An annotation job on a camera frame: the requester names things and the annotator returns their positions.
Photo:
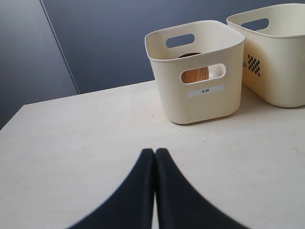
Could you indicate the middle cream plastic bin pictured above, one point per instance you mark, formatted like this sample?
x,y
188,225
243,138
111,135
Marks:
x,y
274,52

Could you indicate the cream plastic bin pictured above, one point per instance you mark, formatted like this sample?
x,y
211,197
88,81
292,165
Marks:
x,y
274,52
198,44

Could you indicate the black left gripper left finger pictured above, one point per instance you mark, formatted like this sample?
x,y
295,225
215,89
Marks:
x,y
131,205

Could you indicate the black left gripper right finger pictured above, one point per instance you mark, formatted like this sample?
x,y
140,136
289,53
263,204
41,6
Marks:
x,y
180,205

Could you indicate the left cream plastic bin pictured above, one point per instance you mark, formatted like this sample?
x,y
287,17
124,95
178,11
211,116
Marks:
x,y
198,44

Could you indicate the brown wooden cup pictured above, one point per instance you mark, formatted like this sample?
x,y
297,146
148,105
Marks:
x,y
195,75

